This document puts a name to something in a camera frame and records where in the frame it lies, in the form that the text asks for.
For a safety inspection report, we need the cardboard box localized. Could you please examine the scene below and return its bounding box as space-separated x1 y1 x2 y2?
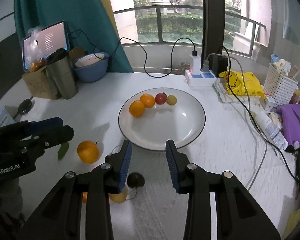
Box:
22 66 61 100

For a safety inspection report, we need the white tube bottle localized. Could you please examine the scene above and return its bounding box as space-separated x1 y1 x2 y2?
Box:
255 111 288 151

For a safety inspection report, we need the brown-green lychee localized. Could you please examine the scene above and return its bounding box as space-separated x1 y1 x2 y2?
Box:
166 95 177 106

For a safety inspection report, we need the white round plate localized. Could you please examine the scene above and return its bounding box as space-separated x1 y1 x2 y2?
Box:
118 87 206 151

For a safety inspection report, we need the white power strip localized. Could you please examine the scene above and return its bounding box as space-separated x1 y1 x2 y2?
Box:
185 69 217 87

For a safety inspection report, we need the large orange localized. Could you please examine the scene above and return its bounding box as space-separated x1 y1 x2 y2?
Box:
129 100 145 118

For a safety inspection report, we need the balcony railing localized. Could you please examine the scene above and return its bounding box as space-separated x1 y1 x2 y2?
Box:
114 4 266 57

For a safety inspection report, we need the orange with stem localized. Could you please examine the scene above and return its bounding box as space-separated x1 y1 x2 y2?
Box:
77 141 99 164

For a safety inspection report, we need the black spoon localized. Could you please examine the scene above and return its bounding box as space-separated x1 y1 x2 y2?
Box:
13 97 33 119

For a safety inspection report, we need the green leaf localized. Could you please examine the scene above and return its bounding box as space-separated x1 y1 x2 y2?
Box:
58 142 69 161

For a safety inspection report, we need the small red tomato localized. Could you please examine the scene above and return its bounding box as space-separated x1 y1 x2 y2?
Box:
155 92 167 105

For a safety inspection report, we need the grey cable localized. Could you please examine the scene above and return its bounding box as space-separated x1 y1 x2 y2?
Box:
201 52 268 192

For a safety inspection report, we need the tablet screen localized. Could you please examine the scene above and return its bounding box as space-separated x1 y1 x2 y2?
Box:
21 21 70 72

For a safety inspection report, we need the black power cable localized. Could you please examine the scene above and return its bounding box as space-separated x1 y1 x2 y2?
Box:
222 45 299 181

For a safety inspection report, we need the dark plum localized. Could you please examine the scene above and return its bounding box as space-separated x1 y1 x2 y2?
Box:
127 172 145 200

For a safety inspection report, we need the teal curtain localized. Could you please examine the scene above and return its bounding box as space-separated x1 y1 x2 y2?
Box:
14 0 132 73

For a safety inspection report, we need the white perforated basket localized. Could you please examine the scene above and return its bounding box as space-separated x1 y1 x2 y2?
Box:
263 63 298 106

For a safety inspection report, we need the purple cloth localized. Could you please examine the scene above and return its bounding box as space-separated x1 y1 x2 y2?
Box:
276 104 300 146

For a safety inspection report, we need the plastic bag of fruit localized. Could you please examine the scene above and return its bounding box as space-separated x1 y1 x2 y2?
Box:
24 26 46 72

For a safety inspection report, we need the black charging cable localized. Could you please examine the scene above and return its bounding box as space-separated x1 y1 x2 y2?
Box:
68 28 197 79

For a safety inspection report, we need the black power adapter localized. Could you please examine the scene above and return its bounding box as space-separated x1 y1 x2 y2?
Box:
211 55 229 77

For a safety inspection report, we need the white paper card box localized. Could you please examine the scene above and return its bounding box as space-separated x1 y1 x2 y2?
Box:
0 106 15 128

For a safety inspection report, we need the white charger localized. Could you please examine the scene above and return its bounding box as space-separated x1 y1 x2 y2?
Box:
190 50 202 76

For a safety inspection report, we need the blue bowl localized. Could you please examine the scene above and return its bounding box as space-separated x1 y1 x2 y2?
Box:
72 53 109 83

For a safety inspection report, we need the stainless steel tumbler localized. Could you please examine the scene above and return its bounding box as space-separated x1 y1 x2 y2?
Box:
46 48 78 99

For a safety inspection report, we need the dark cherry with stem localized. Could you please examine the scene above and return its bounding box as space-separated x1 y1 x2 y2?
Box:
104 145 121 163

